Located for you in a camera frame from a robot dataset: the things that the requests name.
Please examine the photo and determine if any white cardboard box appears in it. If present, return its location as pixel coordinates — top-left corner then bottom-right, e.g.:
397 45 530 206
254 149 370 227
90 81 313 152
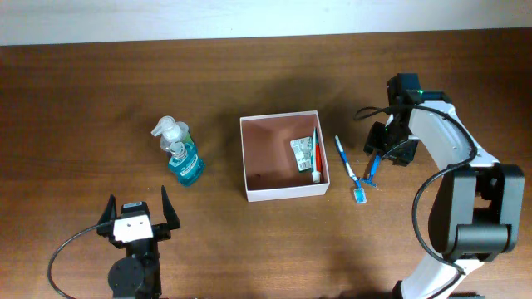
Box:
239 110 331 203

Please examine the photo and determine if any right black cable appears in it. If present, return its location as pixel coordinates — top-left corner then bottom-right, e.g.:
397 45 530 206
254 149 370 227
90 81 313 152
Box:
353 105 479 275

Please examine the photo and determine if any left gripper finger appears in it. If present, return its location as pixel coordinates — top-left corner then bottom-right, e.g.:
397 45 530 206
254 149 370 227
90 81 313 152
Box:
161 185 180 230
96 194 116 237

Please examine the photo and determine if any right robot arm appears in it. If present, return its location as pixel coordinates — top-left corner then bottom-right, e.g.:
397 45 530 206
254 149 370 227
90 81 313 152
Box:
364 73 525 299

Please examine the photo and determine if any green Dettol soap bar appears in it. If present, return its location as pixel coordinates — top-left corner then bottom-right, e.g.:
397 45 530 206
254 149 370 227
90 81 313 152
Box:
290 137 312 172

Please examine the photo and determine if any black cable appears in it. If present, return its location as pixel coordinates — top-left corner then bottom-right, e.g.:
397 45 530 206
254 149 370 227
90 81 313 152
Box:
353 105 479 275
47 222 114 299

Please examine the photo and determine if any clear pump soap bottle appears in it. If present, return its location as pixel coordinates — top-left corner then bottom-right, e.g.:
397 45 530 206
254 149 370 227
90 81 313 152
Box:
151 115 194 153

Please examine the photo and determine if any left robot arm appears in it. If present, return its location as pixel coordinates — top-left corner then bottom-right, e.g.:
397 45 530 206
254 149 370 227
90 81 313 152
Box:
96 188 180 298

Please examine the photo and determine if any blue white toothbrush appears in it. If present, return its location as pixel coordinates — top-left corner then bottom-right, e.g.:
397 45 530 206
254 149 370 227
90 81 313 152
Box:
334 135 367 204

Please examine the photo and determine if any blue mouthwash bottle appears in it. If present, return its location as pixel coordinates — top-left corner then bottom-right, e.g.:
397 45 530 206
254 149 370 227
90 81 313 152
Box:
168 141 205 187

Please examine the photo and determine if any toothpaste tube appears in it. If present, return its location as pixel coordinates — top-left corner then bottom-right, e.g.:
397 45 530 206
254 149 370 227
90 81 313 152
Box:
312 128 322 184

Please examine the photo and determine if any blue disposable razor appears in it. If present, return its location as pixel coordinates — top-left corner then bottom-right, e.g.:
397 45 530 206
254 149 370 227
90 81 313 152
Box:
361 152 381 188

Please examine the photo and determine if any left black cable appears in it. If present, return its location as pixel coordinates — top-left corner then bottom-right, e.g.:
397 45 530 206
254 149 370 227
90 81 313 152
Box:
47 222 114 299

